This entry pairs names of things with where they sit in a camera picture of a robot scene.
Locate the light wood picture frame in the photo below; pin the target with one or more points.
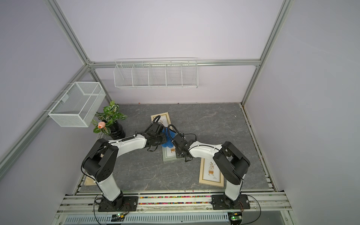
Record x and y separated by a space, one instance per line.
210 174

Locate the green artificial plant pink flower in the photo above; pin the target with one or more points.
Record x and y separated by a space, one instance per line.
106 118

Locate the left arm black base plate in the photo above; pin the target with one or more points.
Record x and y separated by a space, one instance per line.
121 204

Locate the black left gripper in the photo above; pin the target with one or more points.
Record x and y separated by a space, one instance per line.
163 135

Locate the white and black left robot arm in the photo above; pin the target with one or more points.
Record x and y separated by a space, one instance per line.
100 161

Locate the aluminium mounting rail front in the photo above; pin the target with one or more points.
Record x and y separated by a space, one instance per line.
194 201

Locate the right electronics board green led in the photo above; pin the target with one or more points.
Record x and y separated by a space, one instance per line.
235 217

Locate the aluminium cage frame profiles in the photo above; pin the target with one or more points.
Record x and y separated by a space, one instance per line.
14 153

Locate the black glossy plant vase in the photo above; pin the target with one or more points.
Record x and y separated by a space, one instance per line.
116 131

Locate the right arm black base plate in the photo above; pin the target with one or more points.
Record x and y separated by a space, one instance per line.
222 202

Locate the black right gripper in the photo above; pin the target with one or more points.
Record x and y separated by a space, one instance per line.
177 155

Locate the white vented cable duct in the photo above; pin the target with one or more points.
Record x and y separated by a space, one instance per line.
149 219

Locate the long white wire shelf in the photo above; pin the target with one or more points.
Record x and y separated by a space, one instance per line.
156 73

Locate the green-grey picture frame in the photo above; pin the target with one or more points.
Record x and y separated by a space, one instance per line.
169 154

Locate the beige picture frame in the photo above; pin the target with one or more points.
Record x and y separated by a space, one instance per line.
164 118

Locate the left electronics board green led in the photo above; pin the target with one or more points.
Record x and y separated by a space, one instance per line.
117 218

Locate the blue microfibre cloth black trim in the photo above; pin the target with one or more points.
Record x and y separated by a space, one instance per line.
169 135

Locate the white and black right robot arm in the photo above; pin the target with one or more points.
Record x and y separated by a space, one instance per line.
232 163

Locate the white wire basket left wall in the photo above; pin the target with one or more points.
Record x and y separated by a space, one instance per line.
78 105

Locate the electronics board green led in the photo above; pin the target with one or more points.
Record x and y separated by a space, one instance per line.
235 217
117 218

